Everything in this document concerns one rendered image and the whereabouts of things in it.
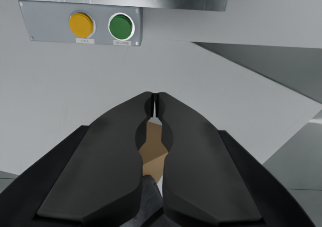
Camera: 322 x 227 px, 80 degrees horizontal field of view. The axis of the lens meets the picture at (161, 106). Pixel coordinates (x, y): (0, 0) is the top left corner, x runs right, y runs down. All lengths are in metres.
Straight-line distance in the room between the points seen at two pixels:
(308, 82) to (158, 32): 1.54
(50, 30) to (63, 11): 0.05
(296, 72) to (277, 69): 0.15
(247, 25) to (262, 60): 1.09
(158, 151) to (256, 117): 0.32
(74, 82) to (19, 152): 0.36
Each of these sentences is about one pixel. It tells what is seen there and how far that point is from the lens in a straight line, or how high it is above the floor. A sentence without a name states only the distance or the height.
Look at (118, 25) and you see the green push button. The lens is 0.38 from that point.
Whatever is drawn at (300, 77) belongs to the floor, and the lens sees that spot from 1.82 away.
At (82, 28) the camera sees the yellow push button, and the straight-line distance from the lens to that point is 0.39.
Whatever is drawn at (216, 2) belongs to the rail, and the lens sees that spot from 0.39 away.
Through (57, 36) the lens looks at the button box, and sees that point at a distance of 0.43.
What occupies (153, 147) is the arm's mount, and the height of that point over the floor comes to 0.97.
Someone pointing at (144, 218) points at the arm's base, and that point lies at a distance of 0.52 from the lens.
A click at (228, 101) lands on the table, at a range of 0.60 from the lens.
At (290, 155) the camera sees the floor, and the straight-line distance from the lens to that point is 2.37.
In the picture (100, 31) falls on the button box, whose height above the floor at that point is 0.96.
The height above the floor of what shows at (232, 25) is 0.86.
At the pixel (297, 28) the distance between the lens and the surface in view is 0.58.
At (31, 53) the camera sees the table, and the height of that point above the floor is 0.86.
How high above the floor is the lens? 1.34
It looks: 57 degrees down
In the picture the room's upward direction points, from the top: 179 degrees clockwise
